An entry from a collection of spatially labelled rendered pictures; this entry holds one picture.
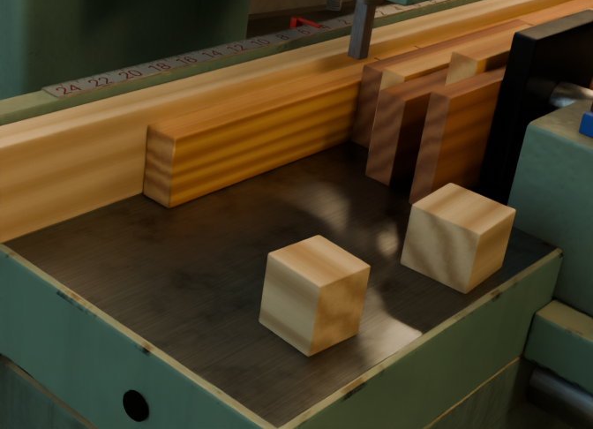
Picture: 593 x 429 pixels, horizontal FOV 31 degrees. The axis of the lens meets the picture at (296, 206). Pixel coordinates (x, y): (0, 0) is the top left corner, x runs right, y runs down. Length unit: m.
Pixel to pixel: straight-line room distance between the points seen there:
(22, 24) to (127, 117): 0.19
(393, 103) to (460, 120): 0.04
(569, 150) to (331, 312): 0.18
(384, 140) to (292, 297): 0.18
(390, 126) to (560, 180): 0.10
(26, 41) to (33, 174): 0.21
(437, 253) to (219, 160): 0.13
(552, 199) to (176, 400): 0.24
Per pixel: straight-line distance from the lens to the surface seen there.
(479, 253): 0.51
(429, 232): 0.51
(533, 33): 0.59
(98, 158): 0.53
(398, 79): 0.61
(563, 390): 0.61
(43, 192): 0.51
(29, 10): 0.70
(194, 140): 0.54
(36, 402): 0.59
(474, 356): 0.53
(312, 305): 0.43
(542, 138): 0.56
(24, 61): 0.71
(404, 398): 0.48
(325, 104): 0.62
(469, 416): 0.57
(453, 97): 0.56
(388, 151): 0.60
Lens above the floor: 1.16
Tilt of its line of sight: 27 degrees down
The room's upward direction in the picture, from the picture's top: 9 degrees clockwise
